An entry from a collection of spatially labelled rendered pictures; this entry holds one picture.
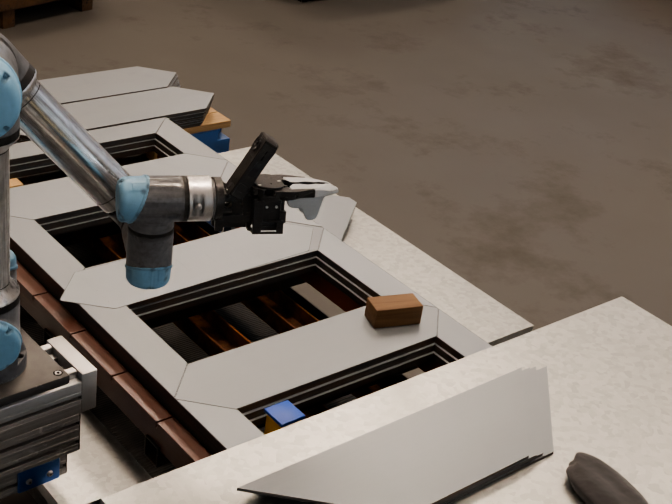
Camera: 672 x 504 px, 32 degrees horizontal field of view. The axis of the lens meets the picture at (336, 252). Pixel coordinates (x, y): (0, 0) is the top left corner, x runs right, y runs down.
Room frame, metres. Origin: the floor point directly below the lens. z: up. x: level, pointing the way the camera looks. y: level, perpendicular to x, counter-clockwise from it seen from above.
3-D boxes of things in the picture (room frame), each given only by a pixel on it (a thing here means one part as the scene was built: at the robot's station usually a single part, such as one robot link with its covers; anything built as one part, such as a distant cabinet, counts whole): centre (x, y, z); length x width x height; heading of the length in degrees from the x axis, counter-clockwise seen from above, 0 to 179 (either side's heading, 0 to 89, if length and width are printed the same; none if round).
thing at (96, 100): (3.41, 0.83, 0.82); 0.80 x 0.40 x 0.06; 133
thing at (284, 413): (1.90, 0.05, 0.88); 0.06 x 0.06 x 0.02; 43
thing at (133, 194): (1.68, 0.31, 1.43); 0.11 x 0.08 x 0.09; 110
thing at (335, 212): (3.06, 0.08, 0.77); 0.45 x 0.20 x 0.04; 43
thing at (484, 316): (2.95, -0.03, 0.74); 1.20 x 0.26 x 0.03; 43
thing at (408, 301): (2.34, -0.15, 0.89); 0.12 x 0.06 x 0.05; 116
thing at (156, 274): (1.69, 0.31, 1.34); 0.11 x 0.08 x 0.11; 19
